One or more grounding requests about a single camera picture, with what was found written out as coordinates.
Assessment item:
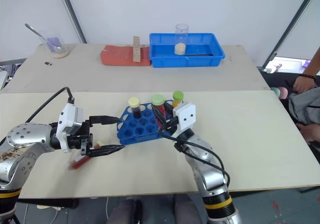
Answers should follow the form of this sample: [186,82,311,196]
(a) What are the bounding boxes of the clear plastic cup with grains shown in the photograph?
[173,23,189,56]

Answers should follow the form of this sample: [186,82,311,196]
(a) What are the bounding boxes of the grey bag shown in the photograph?
[288,86,320,125]

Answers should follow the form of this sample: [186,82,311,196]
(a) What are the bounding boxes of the yellow tube, green cap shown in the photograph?
[172,90,185,109]

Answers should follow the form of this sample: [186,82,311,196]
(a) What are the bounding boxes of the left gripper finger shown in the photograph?
[86,145,126,158]
[89,114,121,127]

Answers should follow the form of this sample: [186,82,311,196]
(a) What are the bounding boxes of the blue plastic bin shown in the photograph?
[148,32,227,68]

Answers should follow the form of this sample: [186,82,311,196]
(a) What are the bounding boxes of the glass beaker with grains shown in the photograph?
[40,30,70,59]

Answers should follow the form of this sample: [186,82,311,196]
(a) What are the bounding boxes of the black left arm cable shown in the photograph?
[24,86,76,124]

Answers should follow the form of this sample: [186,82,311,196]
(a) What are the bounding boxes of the white floor cable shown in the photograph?
[24,203,65,224]

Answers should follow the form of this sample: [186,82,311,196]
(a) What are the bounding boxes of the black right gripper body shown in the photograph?
[159,116,180,136]

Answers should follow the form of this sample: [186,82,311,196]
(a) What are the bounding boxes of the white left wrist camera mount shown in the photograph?
[55,103,84,153]

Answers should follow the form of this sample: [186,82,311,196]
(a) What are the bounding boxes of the dark red tube, yellow cap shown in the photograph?
[127,97,143,119]

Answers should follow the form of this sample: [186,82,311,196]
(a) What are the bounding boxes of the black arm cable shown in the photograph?
[158,130,231,188]
[24,86,76,124]

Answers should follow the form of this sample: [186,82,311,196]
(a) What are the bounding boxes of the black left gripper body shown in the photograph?
[66,120,94,157]

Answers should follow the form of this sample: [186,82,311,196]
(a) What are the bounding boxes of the dark diagonal frame pole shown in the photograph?
[261,0,320,68]
[55,0,88,44]

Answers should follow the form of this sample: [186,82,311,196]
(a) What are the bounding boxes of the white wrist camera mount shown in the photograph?
[55,103,84,153]
[172,102,197,138]

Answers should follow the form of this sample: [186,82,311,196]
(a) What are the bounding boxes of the wooden ruler strip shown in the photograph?
[132,35,142,63]

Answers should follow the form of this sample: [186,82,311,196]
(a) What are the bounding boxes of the bystander's forearm with bracelet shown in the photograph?
[292,51,320,93]

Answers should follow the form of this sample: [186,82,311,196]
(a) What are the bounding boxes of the green and pink round objects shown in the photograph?
[270,86,290,100]

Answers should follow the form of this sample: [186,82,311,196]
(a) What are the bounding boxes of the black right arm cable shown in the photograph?
[158,130,231,188]

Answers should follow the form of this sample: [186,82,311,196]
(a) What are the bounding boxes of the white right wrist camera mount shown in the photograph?
[172,102,197,138]

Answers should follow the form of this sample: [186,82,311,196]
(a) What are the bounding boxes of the blue test tube rack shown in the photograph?
[116,99,181,145]

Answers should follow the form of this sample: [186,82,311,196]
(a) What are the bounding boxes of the metal spoon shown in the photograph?
[24,23,55,48]

